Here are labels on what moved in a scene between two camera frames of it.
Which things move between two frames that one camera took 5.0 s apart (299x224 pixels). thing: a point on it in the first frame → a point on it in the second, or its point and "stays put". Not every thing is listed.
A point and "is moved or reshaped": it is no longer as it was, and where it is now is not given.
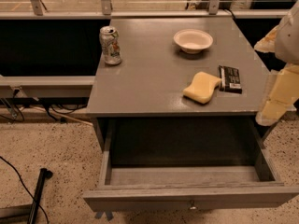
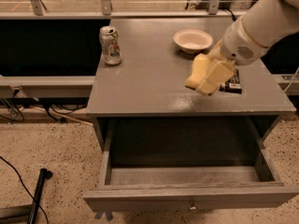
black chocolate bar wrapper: (231, 81) stays put
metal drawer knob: (192, 206) stays put
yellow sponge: (202, 87) is moved or reshaped
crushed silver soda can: (110, 46) stays put
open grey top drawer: (187, 163) stays put
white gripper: (288, 39) → (237, 44)
